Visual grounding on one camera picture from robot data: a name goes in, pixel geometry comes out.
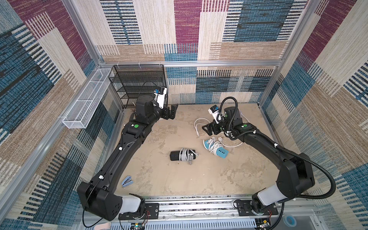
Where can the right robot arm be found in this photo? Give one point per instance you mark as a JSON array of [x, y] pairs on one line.
[[295, 172]]

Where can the black power strip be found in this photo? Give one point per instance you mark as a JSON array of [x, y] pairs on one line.
[[183, 155]]

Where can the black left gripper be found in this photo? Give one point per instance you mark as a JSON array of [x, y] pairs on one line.
[[166, 110]]

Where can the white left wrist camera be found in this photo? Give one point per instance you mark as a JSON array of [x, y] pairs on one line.
[[160, 94]]

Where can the white wire mesh basket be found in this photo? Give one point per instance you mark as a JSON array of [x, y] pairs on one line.
[[86, 105]]

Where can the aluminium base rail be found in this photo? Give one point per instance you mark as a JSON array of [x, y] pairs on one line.
[[219, 213]]

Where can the teal tape roll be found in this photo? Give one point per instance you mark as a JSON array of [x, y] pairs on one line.
[[290, 221]]

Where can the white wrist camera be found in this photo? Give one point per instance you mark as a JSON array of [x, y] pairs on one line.
[[215, 112], [160, 94]]

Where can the black wire mesh shelf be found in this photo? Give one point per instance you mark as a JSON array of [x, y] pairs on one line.
[[132, 81]]

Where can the blue stapler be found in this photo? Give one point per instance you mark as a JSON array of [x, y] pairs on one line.
[[127, 181]]

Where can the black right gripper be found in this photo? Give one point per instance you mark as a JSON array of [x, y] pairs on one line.
[[213, 126]]

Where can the teal power strip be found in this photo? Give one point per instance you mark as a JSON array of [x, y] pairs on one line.
[[215, 147]]

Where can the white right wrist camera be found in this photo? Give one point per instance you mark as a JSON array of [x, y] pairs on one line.
[[215, 112]]

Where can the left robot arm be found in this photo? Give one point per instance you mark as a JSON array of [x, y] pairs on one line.
[[98, 196]]

